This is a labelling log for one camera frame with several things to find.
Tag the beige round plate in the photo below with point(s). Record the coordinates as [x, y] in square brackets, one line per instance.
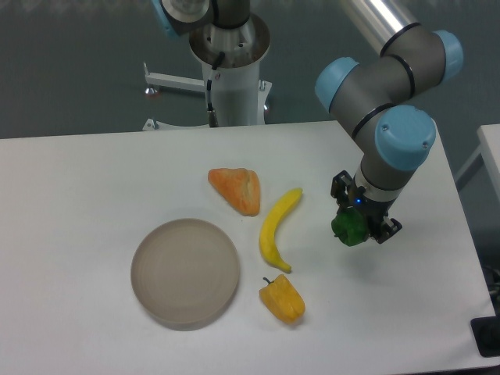
[185, 273]

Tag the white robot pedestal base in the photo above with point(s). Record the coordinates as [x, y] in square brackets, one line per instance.
[235, 94]

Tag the yellow bell pepper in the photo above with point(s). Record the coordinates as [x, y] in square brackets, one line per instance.
[282, 300]

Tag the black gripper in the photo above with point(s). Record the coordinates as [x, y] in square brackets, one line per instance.
[371, 201]

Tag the white side table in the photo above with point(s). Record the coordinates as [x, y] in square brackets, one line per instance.
[486, 154]

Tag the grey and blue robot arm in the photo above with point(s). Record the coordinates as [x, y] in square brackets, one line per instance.
[370, 102]

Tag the yellow banana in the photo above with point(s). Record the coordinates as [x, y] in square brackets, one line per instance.
[267, 236]

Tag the green pepper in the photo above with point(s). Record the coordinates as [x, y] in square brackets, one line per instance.
[350, 227]

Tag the black clamp at table edge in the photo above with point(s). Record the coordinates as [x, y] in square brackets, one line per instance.
[486, 334]

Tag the orange triangular bread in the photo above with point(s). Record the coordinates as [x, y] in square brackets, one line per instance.
[239, 187]

